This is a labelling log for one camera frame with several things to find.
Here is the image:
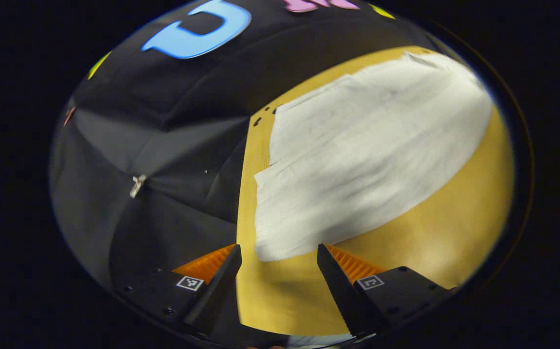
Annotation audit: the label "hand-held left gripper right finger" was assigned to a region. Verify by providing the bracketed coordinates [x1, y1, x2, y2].
[317, 243, 457, 338]

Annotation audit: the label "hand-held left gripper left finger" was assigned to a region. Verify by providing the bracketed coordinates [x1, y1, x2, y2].
[110, 244, 243, 337]

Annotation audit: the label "white jeans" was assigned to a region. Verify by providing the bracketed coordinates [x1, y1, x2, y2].
[253, 52, 494, 262]

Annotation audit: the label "silver metal clip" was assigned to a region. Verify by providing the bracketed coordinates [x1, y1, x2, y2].
[130, 174, 147, 198]

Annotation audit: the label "black backdrop cloth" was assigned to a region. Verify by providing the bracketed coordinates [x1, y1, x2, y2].
[50, 0, 436, 335]

